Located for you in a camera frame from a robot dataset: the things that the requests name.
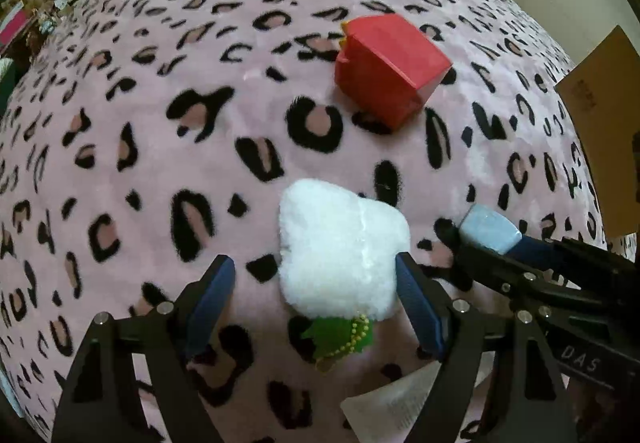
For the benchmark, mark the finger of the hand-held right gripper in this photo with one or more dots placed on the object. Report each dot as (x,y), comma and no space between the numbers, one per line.
(490,269)
(535,250)

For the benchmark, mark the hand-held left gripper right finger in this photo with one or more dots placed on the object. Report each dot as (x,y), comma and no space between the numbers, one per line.
(420,310)

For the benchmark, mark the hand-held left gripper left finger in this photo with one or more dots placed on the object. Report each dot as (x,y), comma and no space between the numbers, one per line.
(210,305)

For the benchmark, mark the white plush with green leaf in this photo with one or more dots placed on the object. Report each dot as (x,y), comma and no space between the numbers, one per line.
(335,243)

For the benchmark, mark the brown cardboard box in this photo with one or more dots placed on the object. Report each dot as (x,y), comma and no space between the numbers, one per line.
(600,123)

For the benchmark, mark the pink leopard print blanket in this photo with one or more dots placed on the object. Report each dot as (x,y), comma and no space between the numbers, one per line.
(150,148)

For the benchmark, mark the red box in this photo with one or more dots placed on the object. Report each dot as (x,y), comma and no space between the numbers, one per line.
(390,68)

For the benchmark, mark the pink storage box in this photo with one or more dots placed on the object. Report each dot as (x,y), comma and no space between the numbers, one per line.
(12,28)

